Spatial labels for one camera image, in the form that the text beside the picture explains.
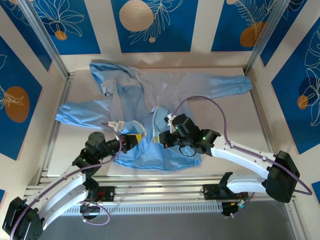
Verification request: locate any light blue zip jacket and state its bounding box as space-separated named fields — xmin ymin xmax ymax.
xmin=55 ymin=59 xmax=253 ymax=172

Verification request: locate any grey metal plate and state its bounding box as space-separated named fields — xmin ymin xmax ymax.
xmin=23 ymin=199 xmax=298 ymax=240

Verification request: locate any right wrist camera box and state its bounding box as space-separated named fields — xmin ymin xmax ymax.
xmin=163 ymin=112 xmax=177 ymax=133

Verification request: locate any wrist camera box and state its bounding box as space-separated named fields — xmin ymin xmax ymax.
xmin=163 ymin=112 xmax=177 ymax=133
xmin=107 ymin=120 xmax=126 ymax=132

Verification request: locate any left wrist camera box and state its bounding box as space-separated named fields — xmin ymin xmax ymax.
xmin=107 ymin=120 xmax=126 ymax=132

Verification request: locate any aluminium base frame rail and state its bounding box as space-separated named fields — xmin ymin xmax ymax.
xmin=21 ymin=174 xmax=300 ymax=206

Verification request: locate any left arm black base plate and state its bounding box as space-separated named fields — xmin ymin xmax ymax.
xmin=86 ymin=186 xmax=116 ymax=203

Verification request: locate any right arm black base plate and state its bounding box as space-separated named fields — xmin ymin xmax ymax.
xmin=202 ymin=183 xmax=250 ymax=201

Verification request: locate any aluminium side rail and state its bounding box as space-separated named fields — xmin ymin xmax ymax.
xmin=244 ymin=72 xmax=283 ymax=181
xmin=41 ymin=72 xmax=76 ymax=186

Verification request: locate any white slotted cable duct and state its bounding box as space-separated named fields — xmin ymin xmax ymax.
xmin=63 ymin=201 xmax=223 ymax=217

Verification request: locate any aluminium corner post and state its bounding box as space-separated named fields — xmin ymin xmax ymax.
xmin=14 ymin=0 xmax=76 ymax=78
xmin=243 ymin=0 xmax=288 ymax=76

